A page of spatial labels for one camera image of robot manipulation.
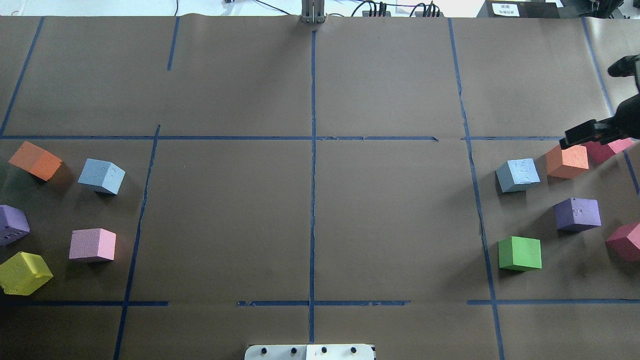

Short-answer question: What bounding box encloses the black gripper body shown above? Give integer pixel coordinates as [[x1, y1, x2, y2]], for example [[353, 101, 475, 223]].
[[592, 117, 626, 142]]

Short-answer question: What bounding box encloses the light blue block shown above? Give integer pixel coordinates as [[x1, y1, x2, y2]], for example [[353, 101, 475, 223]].
[[495, 158, 541, 193], [77, 158, 126, 195]]

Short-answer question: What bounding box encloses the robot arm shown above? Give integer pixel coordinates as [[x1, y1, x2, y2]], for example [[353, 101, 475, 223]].
[[558, 54, 640, 150]]

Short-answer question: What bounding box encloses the dark red foam block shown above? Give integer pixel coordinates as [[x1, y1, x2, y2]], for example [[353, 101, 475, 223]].
[[605, 222, 640, 262], [583, 137, 633, 164]]

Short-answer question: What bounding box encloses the orange foam block right side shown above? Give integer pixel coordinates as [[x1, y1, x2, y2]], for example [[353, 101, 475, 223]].
[[545, 145, 590, 179]]

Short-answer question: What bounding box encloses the orange foam block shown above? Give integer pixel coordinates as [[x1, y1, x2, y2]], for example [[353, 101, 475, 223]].
[[8, 141, 63, 182], [545, 145, 590, 179]]

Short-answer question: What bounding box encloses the purple foam block right side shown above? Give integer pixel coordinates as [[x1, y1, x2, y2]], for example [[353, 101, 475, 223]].
[[553, 197, 602, 233]]

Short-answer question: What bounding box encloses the purple foam block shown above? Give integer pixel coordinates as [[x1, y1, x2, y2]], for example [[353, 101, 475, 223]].
[[553, 197, 602, 233], [0, 204, 31, 246]]

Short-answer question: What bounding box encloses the green foam block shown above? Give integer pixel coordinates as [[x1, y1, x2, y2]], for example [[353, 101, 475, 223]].
[[497, 235, 543, 272]]

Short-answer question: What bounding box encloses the pink foam block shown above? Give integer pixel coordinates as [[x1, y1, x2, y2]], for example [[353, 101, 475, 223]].
[[68, 228, 117, 263]]

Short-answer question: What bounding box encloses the orange foam block left side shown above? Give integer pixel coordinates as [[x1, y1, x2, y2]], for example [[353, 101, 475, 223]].
[[8, 141, 63, 182]]

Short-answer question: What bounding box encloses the purple foam block left side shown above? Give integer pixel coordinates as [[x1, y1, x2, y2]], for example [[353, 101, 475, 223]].
[[0, 204, 31, 246]]

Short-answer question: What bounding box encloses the yellow foam block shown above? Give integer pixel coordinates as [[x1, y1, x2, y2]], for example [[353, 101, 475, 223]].
[[0, 251, 54, 296]]

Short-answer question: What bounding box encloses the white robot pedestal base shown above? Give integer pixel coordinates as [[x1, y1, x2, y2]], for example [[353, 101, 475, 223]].
[[244, 343, 377, 360]]

